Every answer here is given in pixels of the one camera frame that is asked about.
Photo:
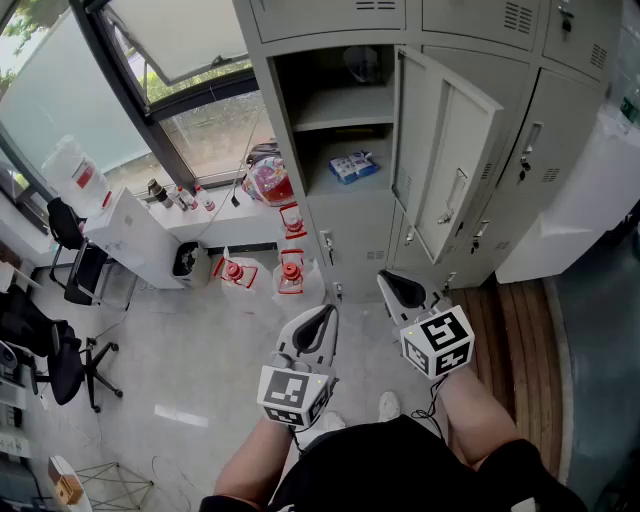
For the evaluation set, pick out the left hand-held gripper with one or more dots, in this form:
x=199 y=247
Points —
x=292 y=395

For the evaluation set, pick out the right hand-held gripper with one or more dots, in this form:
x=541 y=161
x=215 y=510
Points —
x=440 y=345

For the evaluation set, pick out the grey metal locker cabinet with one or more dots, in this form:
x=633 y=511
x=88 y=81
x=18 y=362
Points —
x=350 y=235

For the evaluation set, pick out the blue and white packet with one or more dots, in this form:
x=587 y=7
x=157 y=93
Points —
x=353 y=167

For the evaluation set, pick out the yellow packet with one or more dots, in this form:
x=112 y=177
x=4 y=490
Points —
x=355 y=130

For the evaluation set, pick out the person's right forearm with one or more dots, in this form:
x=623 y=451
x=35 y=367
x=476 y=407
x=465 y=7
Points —
x=475 y=415

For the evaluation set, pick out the person's left forearm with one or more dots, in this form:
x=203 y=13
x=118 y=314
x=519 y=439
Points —
x=250 y=465

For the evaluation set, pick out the locker door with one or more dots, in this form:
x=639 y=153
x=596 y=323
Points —
x=465 y=150

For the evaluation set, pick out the person's left white shoe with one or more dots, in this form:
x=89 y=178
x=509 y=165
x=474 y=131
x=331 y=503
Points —
x=334 y=421

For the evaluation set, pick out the person's white shoe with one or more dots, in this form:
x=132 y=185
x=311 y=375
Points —
x=334 y=421
x=389 y=406

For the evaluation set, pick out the person's right white shoe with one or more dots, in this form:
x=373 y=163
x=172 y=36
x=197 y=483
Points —
x=389 y=406

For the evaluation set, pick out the wooden slat decking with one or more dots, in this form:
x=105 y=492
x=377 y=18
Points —
x=520 y=350

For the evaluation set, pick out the white window ledge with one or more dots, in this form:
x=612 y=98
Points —
x=240 y=222

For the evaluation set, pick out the white black trash bin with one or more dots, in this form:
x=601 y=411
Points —
x=192 y=265

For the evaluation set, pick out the person's black clothing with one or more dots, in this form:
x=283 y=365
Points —
x=400 y=470

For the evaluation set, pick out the black power adapter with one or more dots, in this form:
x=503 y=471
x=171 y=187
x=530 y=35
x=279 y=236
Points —
x=235 y=201

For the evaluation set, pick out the pink cartoon print bag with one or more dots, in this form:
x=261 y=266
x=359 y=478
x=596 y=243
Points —
x=267 y=182

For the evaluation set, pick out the clear bottle red label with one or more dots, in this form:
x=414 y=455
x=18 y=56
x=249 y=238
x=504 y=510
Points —
x=186 y=198
x=205 y=198

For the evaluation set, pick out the dark bag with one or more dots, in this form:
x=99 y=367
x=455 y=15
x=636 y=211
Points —
x=262 y=150

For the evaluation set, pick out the dark thermos bottle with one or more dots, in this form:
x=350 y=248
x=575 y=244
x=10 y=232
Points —
x=159 y=192

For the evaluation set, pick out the black office chair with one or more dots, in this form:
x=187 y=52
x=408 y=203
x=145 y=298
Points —
x=67 y=365

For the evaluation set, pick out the black folding chair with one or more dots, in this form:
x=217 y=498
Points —
x=65 y=222

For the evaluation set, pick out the white round side table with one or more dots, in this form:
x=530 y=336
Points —
x=57 y=462

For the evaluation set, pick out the small wooden box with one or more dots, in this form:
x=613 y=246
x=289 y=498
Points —
x=69 y=489

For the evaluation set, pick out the clear water jug red label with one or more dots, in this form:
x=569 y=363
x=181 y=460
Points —
x=70 y=175

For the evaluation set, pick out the black jacket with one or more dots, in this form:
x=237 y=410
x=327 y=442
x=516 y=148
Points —
x=20 y=320

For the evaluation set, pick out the white cubby shelf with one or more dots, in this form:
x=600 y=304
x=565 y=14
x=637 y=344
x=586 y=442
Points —
x=15 y=275

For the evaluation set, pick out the black window frame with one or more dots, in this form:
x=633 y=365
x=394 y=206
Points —
x=162 y=150

